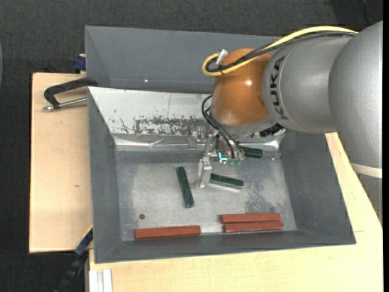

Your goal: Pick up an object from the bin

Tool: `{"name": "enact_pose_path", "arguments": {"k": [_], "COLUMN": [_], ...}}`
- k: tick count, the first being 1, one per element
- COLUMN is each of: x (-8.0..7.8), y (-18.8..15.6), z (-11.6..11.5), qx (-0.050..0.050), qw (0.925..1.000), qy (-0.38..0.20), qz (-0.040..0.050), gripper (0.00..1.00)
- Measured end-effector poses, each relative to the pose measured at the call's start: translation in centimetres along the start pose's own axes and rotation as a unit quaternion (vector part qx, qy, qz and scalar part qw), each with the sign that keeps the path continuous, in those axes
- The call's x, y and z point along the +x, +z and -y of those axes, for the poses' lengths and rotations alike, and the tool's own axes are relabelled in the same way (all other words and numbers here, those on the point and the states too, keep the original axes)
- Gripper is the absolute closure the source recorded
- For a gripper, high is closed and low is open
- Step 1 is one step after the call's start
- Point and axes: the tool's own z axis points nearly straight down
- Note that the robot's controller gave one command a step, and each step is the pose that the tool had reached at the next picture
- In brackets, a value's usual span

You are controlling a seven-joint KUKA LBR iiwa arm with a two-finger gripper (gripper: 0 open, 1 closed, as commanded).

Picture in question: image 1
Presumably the pale wood board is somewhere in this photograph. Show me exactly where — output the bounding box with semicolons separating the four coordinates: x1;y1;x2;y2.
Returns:
29;71;94;254

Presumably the grey metal bin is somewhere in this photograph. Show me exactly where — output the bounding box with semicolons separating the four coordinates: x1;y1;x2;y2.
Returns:
84;25;357;264

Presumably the dark green flat block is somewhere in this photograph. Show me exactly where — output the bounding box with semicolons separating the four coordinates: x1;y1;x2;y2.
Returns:
175;165;195;209
241;146;264;159
208;173;245;190

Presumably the black cylinder on white bracket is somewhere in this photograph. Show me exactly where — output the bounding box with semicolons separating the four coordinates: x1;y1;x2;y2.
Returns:
258;124;287;140

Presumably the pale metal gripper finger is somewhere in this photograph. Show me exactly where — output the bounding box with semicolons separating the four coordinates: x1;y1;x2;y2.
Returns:
194;158;205;189
201;158;213;189

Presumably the red-brown flat block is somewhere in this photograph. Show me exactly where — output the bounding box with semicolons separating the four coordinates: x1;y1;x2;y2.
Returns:
220;212;282;224
222;220;285;234
134;224;202;241

